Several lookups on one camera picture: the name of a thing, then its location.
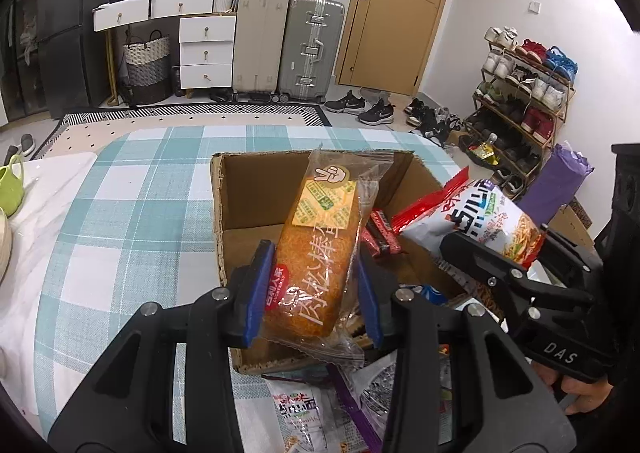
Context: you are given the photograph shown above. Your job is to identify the dark grey fridge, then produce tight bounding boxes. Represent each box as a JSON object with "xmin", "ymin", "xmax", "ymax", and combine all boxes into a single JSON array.
[{"xmin": 37, "ymin": 0, "xmax": 126, "ymax": 106}]

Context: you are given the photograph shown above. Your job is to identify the purple snack bag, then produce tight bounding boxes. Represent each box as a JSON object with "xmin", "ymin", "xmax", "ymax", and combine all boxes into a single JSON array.
[{"xmin": 262, "ymin": 353, "xmax": 401, "ymax": 453}]

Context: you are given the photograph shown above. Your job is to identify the grey slipper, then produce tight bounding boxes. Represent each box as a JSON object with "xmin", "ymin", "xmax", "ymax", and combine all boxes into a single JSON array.
[{"xmin": 5, "ymin": 134, "xmax": 36, "ymax": 166}]

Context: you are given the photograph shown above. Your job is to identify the red white noodle snack packet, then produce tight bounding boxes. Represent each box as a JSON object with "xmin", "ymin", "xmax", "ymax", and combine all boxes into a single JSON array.
[
  {"xmin": 267, "ymin": 378, "xmax": 361, "ymax": 453},
  {"xmin": 392, "ymin": 165, "xmax": 547, "ymax": 270}
]

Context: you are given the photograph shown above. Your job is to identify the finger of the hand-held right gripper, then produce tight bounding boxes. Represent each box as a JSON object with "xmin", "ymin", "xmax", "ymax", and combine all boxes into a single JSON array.
[
  {"xmin": 439, "ymin": 232, "xmax": 597, "ymax": 325},
  {"xmin": 537, "ymin": 228, "xmax": 604, "ymax": 285}
]

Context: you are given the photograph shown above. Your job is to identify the wicker basket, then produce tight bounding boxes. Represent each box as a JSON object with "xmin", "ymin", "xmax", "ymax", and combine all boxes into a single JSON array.
[{"xmin": 122, "ymin": 30, "xmax": 172, "ymax": 106}]

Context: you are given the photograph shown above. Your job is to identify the glass door cabinet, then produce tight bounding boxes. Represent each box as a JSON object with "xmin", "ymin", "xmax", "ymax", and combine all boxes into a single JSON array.
[{"xmin": 0, "ymin": 0, "xmax": 51, "ymax": 124}]

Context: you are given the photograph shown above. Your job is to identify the orange bread packet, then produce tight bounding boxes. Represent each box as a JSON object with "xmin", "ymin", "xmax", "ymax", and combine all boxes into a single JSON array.
[{"xmin": 260, "ymin": 148, "xmax": 393, "ymax": 369}]

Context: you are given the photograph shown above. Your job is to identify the shoe rack with shoes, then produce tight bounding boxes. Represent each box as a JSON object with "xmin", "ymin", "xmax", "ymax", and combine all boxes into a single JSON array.
[{"xmin": 465, "ymin": 25, "xmax": 578, "ymax": 196}]

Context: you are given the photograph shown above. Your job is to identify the wooden shoe rack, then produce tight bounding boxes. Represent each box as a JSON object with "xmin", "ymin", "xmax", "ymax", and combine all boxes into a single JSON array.
[{"xmin": 462, "ymin": 40, "xmax": 576, "ymax": 198}]

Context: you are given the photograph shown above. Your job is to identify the silver suitcase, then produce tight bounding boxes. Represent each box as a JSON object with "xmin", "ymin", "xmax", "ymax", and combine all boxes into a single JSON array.
[{"xmin": 277, "ymin": 0, "xmax": 346, "ymax": 104}]

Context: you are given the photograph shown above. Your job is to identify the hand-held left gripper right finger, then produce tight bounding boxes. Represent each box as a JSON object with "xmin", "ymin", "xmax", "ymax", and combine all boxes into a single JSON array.
[{"xmin": 356, "ymin": 253, "xmax": 578, "ymax": 453}]

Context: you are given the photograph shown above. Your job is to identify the white drawer desk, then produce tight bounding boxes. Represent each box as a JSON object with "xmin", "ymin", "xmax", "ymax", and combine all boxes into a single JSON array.
[{"xmin": 92, "ymin": 0, "xmax": 237, "ymax": 94}]

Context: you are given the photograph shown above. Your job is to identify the dark shallow basket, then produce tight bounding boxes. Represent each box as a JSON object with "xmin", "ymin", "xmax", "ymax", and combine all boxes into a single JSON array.
[{"xmin": 459, "ymin": 133, "xmax": 506, "ymax": 168}]

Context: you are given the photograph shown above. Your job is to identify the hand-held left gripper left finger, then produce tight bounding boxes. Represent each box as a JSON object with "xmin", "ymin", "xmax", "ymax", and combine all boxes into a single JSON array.
[{"xmin": 47, "ymin": 240, "xmax": 278, "ymax": 453}]

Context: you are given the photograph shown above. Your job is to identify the teal checked tablecloth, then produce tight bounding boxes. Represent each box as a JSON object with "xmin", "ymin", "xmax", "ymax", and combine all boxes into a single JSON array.
[{"xmin": 0, "ymin": 125, "xmax": 463, "ymax": 453}]

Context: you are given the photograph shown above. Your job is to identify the purple fabric bag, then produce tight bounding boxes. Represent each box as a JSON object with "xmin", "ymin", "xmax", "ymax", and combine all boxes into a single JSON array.
[{"xmin": 517, "ymin": 142, "xmax": 593, "ymax": 226}]

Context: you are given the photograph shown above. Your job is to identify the black white patterned rug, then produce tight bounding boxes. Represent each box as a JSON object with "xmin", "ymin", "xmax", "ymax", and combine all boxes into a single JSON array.
[{"xmin": 35, "ymin": 103, "xmax": 331, "ymax": 158}]

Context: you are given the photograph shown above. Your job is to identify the wooden door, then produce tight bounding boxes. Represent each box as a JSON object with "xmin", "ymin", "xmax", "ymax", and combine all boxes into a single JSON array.
[{"xmin": 334, "ymin": 0, "xmax": 461, "ymax": 96}]

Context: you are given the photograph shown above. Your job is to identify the green mug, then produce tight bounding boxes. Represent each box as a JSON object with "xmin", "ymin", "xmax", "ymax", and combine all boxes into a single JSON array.
[{"xmin": 0, "ymin": 153, "xmax": 26, "ymax": 218}]

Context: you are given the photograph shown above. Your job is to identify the brown cardboard box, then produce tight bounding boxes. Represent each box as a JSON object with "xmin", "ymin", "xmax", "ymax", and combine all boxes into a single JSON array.
[{"xmin": 210, "ymin": 150, "xmax": 468, "ymax": 374}]

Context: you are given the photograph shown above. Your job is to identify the scattered pairs of sneakers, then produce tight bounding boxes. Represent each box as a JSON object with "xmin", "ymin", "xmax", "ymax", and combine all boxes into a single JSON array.
[{"xmin": 325, "ymin": 90, "xmax": 463, "ymax": 148}]

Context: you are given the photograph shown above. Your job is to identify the beige bowl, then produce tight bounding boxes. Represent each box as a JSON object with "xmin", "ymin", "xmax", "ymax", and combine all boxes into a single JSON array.
[{"xmin": 0, "ymin": 208, "xmax": 12, "ymax": 284}]

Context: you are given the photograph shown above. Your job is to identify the person's right hand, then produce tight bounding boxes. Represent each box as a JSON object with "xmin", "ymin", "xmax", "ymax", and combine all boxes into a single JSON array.
[{"xmin": 537, "ymin": 363, "xmax": 623, "ymax": 416}]

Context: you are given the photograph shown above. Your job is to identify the blue cookie packet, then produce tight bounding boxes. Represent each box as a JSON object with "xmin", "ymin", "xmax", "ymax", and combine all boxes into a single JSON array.
[{"xmin": 400, "ymin": 283, "xmax": 448, "ymax": 306}]

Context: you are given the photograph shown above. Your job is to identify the beige suitcase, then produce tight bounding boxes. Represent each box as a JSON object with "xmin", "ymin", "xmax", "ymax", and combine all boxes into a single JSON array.
[{"xmin": 232, "ymin": 0, "xmax": 291, "ymax": 101}]

